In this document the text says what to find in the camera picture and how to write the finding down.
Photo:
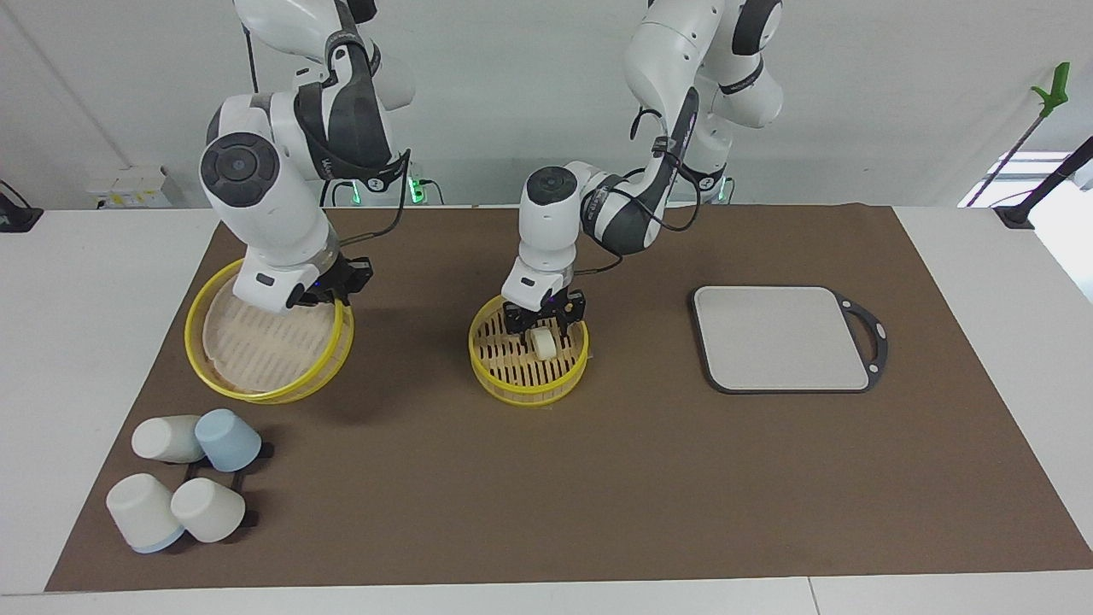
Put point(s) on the black pole with base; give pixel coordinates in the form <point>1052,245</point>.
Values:
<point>1018,213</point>

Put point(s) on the yellow bamboo steamer base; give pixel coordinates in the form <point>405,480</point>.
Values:
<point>521,377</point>

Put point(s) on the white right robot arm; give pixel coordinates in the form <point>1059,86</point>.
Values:
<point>256,213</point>

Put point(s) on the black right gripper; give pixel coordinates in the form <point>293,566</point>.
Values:
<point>337,278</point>

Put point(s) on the white cutting board grey rim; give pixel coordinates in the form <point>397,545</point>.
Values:
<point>777,337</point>

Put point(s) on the green clamp on thin pole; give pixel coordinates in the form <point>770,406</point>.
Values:
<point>1052,90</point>

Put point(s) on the light blue plastic cup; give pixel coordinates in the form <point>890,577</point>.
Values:
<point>229,440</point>

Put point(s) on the white plastic cup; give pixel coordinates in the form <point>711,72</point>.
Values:
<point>141,511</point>
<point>209,510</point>
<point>164,438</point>

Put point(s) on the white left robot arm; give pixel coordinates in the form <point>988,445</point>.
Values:
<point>546,222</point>

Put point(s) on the white wall socket box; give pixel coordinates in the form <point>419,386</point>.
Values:
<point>128,188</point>

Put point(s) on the brown table mat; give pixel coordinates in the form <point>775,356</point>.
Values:
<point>598,478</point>

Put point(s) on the black desk clamp mount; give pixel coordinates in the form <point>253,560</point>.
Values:
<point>17,218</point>

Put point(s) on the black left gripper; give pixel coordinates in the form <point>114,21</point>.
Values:
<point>546,309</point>

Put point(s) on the black cup rack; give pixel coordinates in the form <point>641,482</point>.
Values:
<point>250,518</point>

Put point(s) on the white steamed bun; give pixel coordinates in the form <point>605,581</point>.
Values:
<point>543,343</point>

